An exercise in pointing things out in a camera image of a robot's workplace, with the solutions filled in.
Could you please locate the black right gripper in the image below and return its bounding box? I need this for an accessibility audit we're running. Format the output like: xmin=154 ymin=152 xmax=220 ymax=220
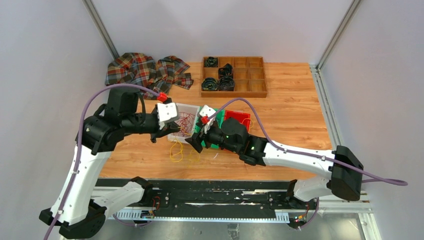
xmin=185 ymin=120 xmax=240 ymax=155

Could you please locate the red cable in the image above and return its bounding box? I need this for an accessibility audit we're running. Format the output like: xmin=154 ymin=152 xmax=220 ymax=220
xmin=175 ymin=110 xmax=198 ymax=137

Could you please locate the yellow cable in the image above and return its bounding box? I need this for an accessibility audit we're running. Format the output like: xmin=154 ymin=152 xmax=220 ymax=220
xmin=168 ymin=117 xmax=254 ymax=166

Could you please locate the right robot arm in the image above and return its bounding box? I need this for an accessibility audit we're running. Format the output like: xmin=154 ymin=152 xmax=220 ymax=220
xmin=185 ymin=118 xmax=364 ymax=209

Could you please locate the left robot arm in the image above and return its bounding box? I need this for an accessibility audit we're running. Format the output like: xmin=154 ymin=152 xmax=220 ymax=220
xmin=39 ymin=83 xmax=179 ymax=240

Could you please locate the green plastic bin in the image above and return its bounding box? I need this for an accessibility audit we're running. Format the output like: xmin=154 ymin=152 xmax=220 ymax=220
xmin=193 ymin=107 xmax=225 ymax=149

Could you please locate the red plastic bin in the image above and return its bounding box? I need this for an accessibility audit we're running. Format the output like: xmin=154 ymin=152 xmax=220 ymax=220
xmin=221 ymin=110 xmax=252 ymax=153

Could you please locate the white plastic bin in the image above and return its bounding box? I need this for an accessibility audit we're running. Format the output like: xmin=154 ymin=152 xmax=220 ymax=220
xmin=167 ymin=103 xmax=200 ymax=144

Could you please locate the rolled dark tie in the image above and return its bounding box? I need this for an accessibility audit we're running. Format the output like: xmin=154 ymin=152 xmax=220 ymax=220
xmin=218 ymin=63 xmax=234 ymax=79
xmin=203 ymin=56 xmax=219 ymax=68
xmin=201 ymin=77 xmax=219 ymax=92
xmin=218 ymin=76 xmax=235 ymax=92

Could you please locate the plaid cloth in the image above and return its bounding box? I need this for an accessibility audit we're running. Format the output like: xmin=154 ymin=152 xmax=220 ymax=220
xmin=105 ymin=52 xmax=194 ymax=94

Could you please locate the wooden compartment tray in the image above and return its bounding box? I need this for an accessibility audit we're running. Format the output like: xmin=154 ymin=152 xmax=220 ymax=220
xmin=200 ymin=56 xmax=268 ymax=98

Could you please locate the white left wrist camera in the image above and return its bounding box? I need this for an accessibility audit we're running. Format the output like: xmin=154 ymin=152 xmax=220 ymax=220
xmin=156 ymin=102 xmax=180 ymax=130

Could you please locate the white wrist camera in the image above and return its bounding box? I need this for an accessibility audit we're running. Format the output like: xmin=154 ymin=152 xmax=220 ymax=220
xmin=156 ymin=102 xmax=180 ymax=130
xmin=198 ymin=105 xmax=216 ymax=134

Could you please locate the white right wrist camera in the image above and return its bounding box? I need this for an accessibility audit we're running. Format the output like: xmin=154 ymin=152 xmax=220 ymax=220
xmin=198 ymin=105 xmax=216 ymax=134

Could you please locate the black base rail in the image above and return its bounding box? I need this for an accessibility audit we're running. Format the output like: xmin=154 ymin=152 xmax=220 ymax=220
xmin=94 ymin=178 xmax=319 ymax=229

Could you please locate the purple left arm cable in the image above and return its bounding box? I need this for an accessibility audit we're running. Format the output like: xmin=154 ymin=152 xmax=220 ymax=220
xmin=43 ymin=83 xmax=168 ymax=240

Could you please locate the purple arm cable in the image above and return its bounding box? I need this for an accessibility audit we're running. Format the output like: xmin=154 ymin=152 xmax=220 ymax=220
xmin=43 ymin=83 xmax=168 ymax=240
xmin=200 ymin=97 xmax=409 ymax=187

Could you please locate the aluminium frame profile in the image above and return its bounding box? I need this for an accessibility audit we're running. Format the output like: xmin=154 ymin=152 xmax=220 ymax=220
xmin=62 ymin=185 xmax=375 ymax=240

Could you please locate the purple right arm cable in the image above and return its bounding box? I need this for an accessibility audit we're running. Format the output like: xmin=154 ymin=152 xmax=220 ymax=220
xmin=200 ymin=97 xmax=409 ymax=187

